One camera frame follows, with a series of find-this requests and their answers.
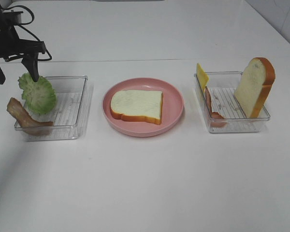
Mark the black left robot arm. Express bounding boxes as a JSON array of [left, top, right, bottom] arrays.
[[0, 4, 49, 85]]

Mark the clear plastic tray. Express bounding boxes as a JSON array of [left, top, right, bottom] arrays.
[[14, 75, 93, 141], [196, 71, 271, 133]]

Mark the yellow cheese slice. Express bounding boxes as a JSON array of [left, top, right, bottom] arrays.
[[196, 63, 209, 92]]

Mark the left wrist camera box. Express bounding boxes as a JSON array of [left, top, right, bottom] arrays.
[[3, 11, 23, 25]]

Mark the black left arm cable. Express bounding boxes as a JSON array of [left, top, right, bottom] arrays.
[[1, 5, 52, 62]]

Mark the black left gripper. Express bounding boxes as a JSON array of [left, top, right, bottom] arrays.
[[0, 23, 45, 85]]

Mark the green lettuce leaf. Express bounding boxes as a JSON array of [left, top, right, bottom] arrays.
[[18, 73, 57, 115]]

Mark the left clear plastic tray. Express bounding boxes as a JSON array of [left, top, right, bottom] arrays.
[[14, 75, 93, 141]]

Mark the bread slice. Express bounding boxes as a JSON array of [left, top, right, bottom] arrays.
[[234, 58, 276, 118], [110, 90, 163, 125]]

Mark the pink round plate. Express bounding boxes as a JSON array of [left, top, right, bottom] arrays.
[[102, 78, 184, 137]]

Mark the right clear plastic tray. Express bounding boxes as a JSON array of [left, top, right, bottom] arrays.
[[196, 71, 271, 133]]

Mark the bacon strip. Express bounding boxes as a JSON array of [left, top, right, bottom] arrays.
[[7, 97, 54, 136], [205, 87, 226, 128]]

